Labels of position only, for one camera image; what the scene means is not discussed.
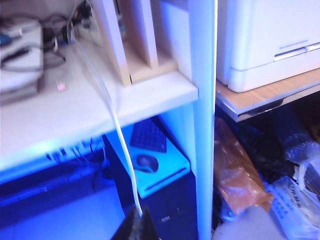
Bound white printer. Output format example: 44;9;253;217
216;0;320;94

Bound white desk side panel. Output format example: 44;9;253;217
189;0;218;240

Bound white printed plastic bag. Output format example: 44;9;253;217
269;154;320;240

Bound wood top side table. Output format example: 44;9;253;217
215;74;320;123

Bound white desk riser platform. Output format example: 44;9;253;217
0;19;45;106

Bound clear bubble wrap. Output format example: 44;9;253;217
283;138;320;166

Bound wooden file organizer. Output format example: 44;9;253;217
91;0;180;87

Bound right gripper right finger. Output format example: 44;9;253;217
141;204;160;240

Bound black computer tower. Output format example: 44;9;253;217
104;134;198;240

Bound thick white cable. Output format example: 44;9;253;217
72;37;144;217

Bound white under-desk power strip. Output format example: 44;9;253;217
44;139;106;161

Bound orange plastic bag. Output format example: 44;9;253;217
213;117;275;216

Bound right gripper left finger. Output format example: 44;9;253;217
116;205;143;240

